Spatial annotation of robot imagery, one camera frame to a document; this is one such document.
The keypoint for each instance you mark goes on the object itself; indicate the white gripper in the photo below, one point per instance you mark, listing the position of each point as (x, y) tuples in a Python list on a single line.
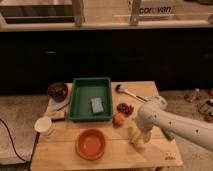
[(146, 136)]

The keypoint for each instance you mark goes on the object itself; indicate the yellow banana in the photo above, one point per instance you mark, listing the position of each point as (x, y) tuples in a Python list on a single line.
[(135, 135)]

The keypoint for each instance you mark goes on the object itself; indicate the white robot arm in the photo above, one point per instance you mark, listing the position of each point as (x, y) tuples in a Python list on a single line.
[(153, 113)]

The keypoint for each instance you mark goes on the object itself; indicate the red bowl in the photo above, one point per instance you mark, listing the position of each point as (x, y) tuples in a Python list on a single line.
[(90, 144)]

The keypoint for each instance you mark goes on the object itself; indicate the dark brown bowl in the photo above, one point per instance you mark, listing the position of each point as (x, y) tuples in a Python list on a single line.
[(58, 91)]

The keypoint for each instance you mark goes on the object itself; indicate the green cucumber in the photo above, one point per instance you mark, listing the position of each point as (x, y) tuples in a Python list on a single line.
[(168, 135)]

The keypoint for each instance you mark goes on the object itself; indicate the orange toy fruit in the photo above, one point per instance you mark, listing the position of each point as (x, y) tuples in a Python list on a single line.
[(118, 119)]

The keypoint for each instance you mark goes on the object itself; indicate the brown grape cluster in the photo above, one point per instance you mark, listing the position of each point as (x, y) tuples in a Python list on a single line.
[(125, 109)]

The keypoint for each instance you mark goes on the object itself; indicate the grey blue sponge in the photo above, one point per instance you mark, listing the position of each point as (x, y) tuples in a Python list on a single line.
[(97, 106)]

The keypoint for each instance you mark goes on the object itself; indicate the green plastic tray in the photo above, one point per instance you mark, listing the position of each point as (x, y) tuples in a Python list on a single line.
[(83, 91)]

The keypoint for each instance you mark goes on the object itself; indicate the white cutting board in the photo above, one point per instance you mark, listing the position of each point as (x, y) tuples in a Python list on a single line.
[(56, 106)]

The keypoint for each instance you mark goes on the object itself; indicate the white cup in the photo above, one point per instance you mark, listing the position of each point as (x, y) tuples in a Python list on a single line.
[(44, 126)]

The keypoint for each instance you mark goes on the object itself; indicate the white cardboard box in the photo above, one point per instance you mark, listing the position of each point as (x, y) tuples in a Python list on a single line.
[(148, 7)]

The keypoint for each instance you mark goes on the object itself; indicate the dish brush with handle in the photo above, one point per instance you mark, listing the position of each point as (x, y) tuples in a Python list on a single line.
[(120, 89)]

